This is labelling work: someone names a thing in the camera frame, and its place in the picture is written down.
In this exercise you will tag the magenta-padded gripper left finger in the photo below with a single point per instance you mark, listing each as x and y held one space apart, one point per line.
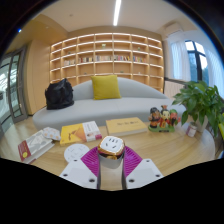
78 171

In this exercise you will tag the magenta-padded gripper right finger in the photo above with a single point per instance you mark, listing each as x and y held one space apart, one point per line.
144 171

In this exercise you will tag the white charger block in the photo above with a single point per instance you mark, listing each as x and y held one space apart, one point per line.
111 145

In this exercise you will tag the round white power strip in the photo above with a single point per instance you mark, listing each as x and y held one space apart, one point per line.
75 152

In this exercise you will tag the yellow and white book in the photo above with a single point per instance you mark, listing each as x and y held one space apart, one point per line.
78 133

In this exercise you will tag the small patterned pouch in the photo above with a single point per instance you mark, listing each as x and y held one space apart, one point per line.
51 133

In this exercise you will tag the flat yellow book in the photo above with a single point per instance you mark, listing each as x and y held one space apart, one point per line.
126 126

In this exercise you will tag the red and white book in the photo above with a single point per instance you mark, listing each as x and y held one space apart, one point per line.
35 146

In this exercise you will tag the cartoon figurine group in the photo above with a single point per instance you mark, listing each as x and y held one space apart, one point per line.
163 118

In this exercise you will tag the small white jar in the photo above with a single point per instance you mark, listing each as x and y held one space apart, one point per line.
191 130

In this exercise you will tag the grey curved sofa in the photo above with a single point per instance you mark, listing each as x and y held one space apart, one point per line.
106 108

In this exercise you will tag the black bag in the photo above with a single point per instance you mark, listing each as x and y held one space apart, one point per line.
59 95

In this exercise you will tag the yellow cushion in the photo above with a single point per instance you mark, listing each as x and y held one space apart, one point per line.
105 87

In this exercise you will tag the lime green chair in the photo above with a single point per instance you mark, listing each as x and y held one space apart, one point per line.
222 128

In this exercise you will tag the green potted plant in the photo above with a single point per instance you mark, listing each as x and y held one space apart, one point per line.
198 100

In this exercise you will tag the glass door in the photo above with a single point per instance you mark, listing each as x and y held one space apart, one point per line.
11 90

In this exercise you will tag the white curtain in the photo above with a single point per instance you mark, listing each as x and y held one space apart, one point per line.
179 61

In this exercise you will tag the wooden shelf unit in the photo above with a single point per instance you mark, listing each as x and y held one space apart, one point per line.
106 55

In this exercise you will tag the dark-framed window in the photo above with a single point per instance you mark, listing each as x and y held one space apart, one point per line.
196 61

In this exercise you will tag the white air conditioner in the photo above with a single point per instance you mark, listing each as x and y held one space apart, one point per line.
173 29

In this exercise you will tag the long ceiling light strip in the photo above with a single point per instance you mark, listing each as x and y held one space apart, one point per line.
117 12

